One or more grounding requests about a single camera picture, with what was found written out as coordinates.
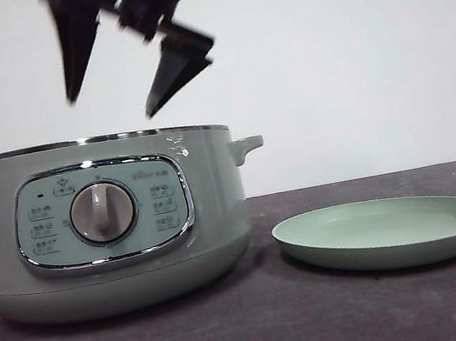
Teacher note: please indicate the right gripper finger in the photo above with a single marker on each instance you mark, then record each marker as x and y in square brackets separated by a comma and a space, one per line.
[175, 71]
[74, 38]

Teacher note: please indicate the pale green round plate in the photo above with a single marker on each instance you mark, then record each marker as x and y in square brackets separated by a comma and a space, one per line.
[323, 235]

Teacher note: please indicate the pale green electric steamer pot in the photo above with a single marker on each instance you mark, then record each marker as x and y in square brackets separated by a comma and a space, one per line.
[217, 208]

